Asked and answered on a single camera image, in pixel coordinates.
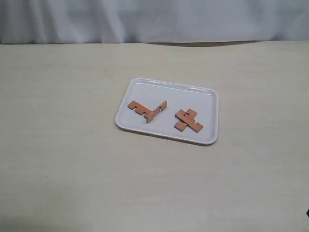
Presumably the wooden notched stick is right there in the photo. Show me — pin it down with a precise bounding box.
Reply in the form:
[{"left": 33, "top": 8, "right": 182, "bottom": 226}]
[
  {"left": 144, "top": 101, "right": 168, "bottom": 123},
  {"left": 175, "top": 109, "right": 204, "bottom": 134},
  {"left": 174, "top": 108, "right": 198, "bottom": 132},
  {"left": 128, "top": 101, "right": 152, "bottom": 118}
]

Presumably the white plastic tray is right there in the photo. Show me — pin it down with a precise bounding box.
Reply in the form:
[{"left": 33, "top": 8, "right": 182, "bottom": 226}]
[{"left": 115, "top": 78, "right": 219, "bottom": 145}]

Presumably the white backdrop curtain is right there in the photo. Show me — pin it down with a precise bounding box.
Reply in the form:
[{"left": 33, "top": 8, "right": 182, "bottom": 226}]
[{"left": 0, "top": 0, "right": 309, "bottom": 44}]

